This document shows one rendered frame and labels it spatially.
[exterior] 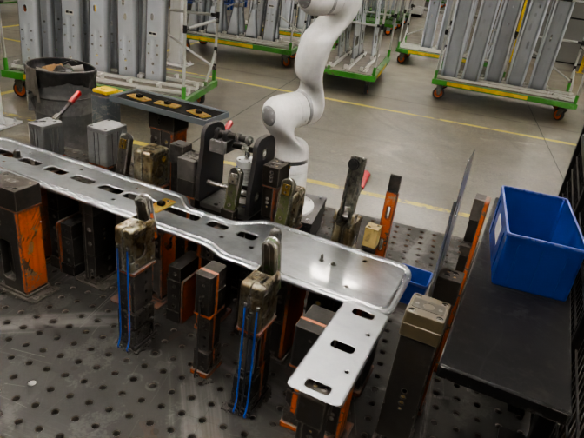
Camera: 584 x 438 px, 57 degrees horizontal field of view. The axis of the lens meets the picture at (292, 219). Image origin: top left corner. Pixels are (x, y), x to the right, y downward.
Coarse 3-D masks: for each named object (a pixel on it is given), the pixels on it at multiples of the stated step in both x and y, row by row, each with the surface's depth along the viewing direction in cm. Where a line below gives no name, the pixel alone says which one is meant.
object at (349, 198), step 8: (352, 160) 128; (360, 160) 131; (352, 168) 128; (360, 168) 130; (352, 176) 133; (360, 176) 131; (352, 184) 133; (360, 184) 132; (344, 192) 133; (352, 192) 134; (344, 200) 134; (352, 200) 134; (344, 208) 136; (352, 208) 133
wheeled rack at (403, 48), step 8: (424, 8) 1025; (408, 24) 1045; (400, 40) 976; (400, 48) 979; (408, 48) 982; (416, 48) 978; (424, 48) 997; (432, 48) 1015; (400, 56) 992; (408, 56) 1062; (432, 56) 966; (464, 56) 959
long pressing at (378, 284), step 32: (0, 160) 157; (32, 160) 160; (64, 160) 162; (64, 192) 144; (96, 192) 145; (128, 192) 148; (160, 192) 150; (160, 224) 134; (192, 224) 135; (224, 224) 138; (256, 224) 139; (224, 256) 124; (256, 256) 125; (288, 256) 127; (320, 256) 128; (352, 256) 130; (320, 288) 117; (352, 288) 118; (384, 288) 119
